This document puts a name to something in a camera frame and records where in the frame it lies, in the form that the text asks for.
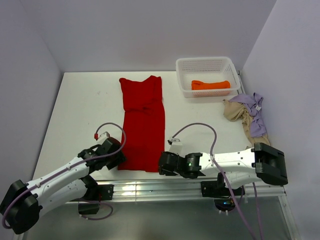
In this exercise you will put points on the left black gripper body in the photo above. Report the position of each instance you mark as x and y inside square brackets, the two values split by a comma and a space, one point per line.
[112, 161]

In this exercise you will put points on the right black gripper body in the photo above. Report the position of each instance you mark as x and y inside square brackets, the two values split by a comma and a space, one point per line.
[163, 171]

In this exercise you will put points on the red t-shirt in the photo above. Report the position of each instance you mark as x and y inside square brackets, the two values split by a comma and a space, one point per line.
[144, 124]

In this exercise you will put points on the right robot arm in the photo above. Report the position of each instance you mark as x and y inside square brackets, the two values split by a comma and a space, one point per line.
[261, 163]

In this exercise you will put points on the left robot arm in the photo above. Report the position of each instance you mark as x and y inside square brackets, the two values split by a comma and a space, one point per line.
[25, 203]

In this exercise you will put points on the beige t-shirt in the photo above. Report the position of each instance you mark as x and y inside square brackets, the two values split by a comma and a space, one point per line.
[234, 111]

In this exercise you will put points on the rolled orange t-shirt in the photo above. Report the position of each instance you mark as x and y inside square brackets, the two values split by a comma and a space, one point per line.
[199, 85]

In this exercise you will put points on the white plastic basket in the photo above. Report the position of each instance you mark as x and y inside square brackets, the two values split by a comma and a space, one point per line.
[208, 70]

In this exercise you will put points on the purple t-shirt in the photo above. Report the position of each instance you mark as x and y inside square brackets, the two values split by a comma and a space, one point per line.
[253, 104]

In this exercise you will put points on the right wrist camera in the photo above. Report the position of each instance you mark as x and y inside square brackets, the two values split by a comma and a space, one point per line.
[175, 146]

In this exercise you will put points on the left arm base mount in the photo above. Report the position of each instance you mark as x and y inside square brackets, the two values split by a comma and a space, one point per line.
[93, 202]

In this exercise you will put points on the aluminium rail frame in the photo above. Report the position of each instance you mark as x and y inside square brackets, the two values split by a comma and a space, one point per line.
[172, 209]

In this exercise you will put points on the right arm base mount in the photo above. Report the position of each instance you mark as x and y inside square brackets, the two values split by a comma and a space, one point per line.
[218, 190]

